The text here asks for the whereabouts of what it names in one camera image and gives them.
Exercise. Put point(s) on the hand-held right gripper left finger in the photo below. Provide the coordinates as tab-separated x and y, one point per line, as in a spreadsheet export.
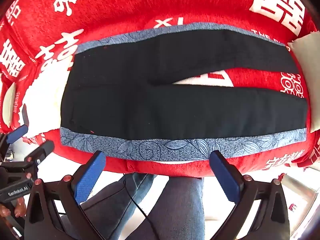
89	178

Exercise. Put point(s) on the white glossy box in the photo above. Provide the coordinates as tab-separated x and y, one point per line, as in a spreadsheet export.
297	192

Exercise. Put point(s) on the person's left hand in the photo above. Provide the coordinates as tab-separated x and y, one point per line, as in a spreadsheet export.
18	208

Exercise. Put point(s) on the black pants with blue trim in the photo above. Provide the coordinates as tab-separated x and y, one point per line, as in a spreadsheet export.
155	107

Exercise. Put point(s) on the cream oval object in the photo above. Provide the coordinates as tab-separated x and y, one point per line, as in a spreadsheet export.
8	105

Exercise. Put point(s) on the red printed blanket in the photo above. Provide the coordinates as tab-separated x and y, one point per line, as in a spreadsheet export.
140	7

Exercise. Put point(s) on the white cushion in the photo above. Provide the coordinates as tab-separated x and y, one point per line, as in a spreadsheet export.
306	50

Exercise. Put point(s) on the person's right leg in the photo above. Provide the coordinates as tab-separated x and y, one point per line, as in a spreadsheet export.
175	207

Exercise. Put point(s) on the person's legs in jeans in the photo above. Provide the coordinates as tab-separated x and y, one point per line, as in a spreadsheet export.
112	200

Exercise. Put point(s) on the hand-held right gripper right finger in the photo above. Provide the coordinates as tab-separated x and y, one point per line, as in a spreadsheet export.
227	178

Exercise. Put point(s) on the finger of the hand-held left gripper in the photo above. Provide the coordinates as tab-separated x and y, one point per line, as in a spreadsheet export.
17	133
42	152

